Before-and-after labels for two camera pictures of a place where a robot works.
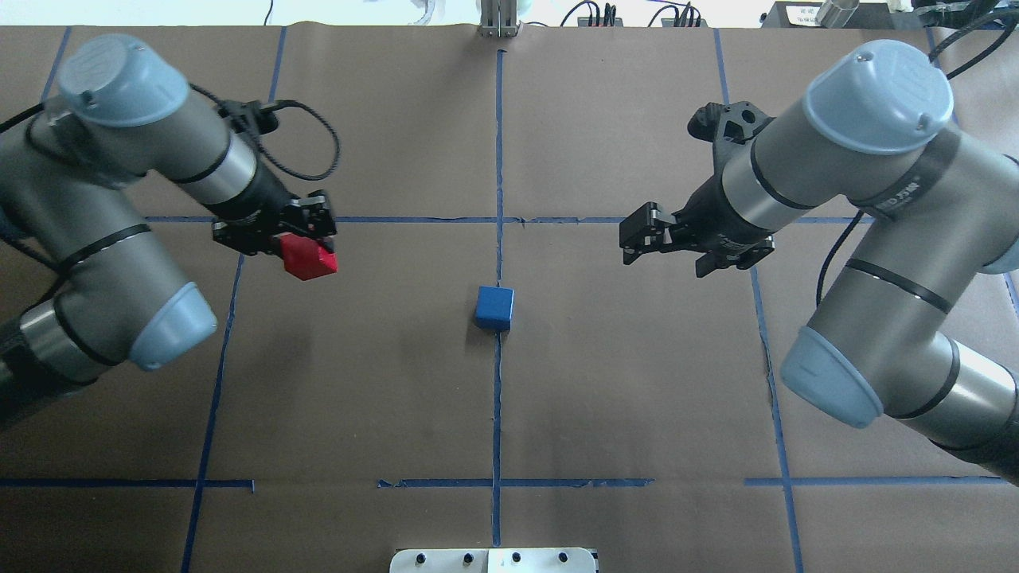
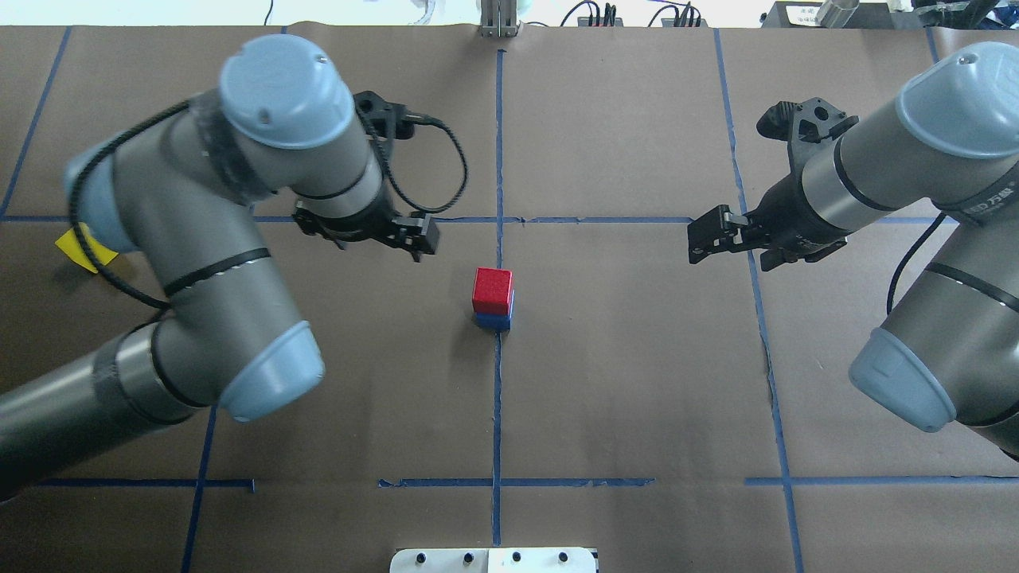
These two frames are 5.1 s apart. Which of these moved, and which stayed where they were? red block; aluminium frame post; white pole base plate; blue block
Moved: red block
Stayed: blue block; white pole base plate; aluminium frame post
